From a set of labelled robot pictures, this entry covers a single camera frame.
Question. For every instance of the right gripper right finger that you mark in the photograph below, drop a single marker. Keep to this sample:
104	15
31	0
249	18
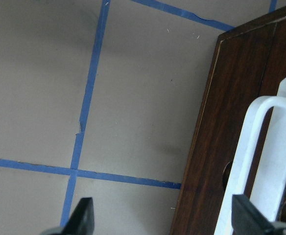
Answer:
248	220

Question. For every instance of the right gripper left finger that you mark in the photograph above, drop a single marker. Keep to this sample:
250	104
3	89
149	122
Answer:
81	221

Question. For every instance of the white drawer handle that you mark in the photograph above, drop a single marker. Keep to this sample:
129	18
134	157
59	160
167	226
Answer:
270	181

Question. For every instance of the wooden drawer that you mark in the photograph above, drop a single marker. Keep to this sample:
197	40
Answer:
249	61

